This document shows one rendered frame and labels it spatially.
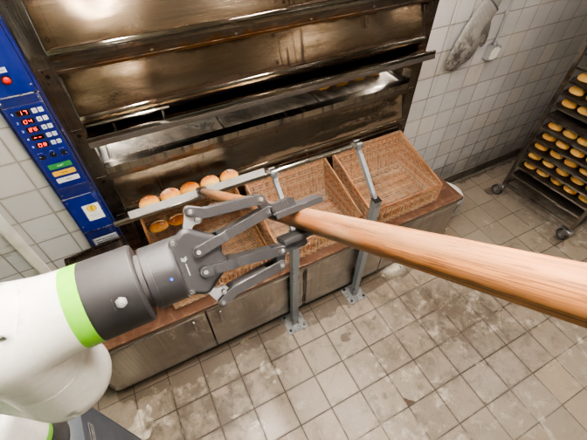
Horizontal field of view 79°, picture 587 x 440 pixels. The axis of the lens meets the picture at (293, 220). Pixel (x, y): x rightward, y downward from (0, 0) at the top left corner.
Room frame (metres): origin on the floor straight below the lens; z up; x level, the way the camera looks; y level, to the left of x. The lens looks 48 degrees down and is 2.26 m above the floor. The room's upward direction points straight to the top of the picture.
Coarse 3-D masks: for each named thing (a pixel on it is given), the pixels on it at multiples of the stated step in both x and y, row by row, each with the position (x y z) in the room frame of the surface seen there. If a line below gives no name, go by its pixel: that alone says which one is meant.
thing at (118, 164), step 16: (400, 80) 2.14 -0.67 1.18; (352, 96) 1.95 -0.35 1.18; (368, 96) 1.97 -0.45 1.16; (288, 112) 1.78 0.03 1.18; (304, 112) 1.78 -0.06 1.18; (320, 112) 1.82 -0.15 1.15; (224, 128) 1.61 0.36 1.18; (240, 128) 1.61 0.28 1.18; (256, 128) 1.64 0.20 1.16; (176, 144) 1.48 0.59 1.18; (192, 144) 1.48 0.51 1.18; (208, 144) 1.52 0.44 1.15; (112, 160) 1.35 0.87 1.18; (128, 160) 1.35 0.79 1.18; (144, 160) 1.37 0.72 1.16
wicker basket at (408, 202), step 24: (384, 144) 2.01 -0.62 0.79; (408, 144) 1.99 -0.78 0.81; (336, 168) 1.78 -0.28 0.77; (384, 168) 1.97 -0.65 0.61; (408, 168) 1.93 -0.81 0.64; (360, 192) 1.57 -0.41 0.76; (384, 192) 1.75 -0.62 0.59; (408, 192) 1.74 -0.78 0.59; (432, 192) 1.64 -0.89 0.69; (384, 216) 1.48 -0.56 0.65
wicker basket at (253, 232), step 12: (228, 192) 1.51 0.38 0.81; (192, 204) 1.41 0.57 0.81; (204, 204) 1.44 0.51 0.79; (156, 216) 1.32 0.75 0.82; (168, 216) 1.34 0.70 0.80; (228, 216) 1.46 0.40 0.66; (144, 228) 1.22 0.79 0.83; (168, 228) 1.31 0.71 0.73; (180, 228) 1.33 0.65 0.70; (192, 228) 1.36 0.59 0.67; (204, 228) 1.38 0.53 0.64; (252, 228) 1.32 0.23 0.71; (156, 240) 1.26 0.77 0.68; (228, 240) 1.33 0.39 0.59; (240, 240) 1.33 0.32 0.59; (264, 240) 1.20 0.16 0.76; (228, 252) 1.23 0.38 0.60; (252, 264) 1.09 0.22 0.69; (228, 276) 1.07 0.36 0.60; (192, 300) 0.92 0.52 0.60
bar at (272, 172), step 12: (348, 144) 1.48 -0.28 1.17; (360, 144) 1.49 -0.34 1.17; (312, 156) 1.38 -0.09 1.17; (324, 156) 1.40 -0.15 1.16; (360, 156) 1.46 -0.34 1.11; (276, 168) 1.29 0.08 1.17; (288, 168) 1.31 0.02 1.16; (252, 180) 1.23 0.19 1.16; (276, 180) 1.26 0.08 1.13; (372, 192) 1.34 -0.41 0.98; (180, 204) 1.07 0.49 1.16; (372, 204) 1.30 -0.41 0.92; (144, 216) 1.00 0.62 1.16; (372, 216) 1.29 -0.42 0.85; (360, 252) 1.31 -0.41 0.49; (360, 264) 1.29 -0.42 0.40; (360, 276) 1.30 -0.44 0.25; (348, 288) 1.35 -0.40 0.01; (360, 288) 1.35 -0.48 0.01; (348, 300) 1.25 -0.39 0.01; (288, 324) 1.07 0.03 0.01; (300, 324) 1.07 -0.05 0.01
